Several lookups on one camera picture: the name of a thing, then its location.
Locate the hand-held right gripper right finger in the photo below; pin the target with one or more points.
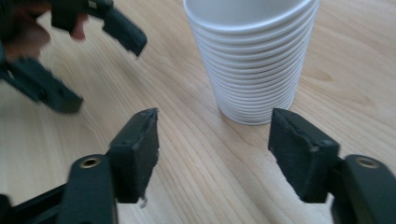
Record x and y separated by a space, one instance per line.
302 155

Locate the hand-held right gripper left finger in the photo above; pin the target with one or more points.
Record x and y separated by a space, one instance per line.
135 155

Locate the stack of white paper cups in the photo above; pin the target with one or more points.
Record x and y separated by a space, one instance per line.
252 62

